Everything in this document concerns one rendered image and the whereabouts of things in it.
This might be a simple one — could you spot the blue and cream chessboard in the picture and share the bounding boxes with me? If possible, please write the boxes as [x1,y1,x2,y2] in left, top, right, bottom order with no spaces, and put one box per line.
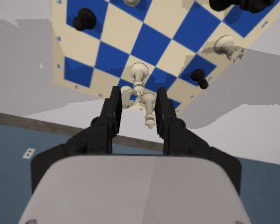
[51,0,280,116]

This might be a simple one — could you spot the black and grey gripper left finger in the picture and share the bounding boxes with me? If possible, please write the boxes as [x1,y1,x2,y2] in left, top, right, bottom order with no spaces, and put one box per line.
[31,86,122,195]

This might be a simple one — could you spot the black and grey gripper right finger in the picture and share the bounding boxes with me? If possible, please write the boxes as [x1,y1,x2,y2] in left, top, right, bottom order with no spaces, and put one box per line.
[155,87,242,197]

